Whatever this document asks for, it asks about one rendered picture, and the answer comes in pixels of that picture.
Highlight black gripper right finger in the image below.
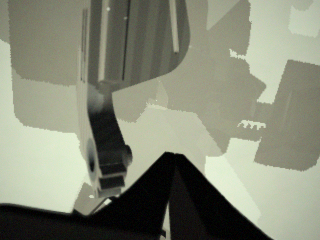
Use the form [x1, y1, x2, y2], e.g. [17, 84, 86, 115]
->
[168, 153, 274, 240]

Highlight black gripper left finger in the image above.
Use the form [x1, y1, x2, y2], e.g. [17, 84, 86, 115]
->
[0, 152, 176, 240]

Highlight grey metal plate with two round holes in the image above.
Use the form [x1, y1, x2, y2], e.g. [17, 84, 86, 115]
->
[72, 208, 83, 215]

